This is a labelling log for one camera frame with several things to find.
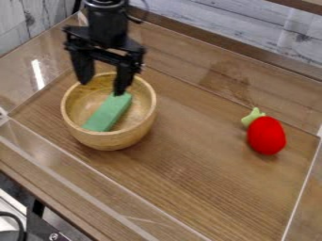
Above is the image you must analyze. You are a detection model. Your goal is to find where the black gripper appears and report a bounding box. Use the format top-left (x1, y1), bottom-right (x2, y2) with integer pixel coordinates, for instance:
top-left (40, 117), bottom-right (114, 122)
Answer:
top-left (63, 0), bottom-right (145, 96)

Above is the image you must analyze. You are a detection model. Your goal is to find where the green rectangular block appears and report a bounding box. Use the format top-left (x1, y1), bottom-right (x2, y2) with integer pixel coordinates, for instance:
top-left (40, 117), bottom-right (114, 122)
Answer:
top-left (82, 92), bottom-right (133, 132)

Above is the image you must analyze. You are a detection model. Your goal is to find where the light wooden bowl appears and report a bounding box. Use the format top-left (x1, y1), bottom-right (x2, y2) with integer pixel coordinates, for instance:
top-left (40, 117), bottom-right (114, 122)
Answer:
top-left (60, 72), bottom-right (158, 151)

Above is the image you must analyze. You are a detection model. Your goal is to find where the red plush strawberry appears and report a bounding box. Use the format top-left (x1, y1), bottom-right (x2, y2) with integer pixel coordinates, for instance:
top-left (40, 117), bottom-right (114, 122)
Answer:
top-left (241, 107), bottom-right (288, 155)

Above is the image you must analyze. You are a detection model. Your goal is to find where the clear acrylic tray wall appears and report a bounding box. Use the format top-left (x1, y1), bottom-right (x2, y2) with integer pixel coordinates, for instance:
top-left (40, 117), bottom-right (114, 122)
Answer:
top-left (0, 109), bottom-right (211, 241)

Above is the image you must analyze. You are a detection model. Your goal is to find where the black cable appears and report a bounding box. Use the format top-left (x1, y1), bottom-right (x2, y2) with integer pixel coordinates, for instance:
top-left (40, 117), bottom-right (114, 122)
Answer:
top-left (0, 211), bottom-right (28, 241)

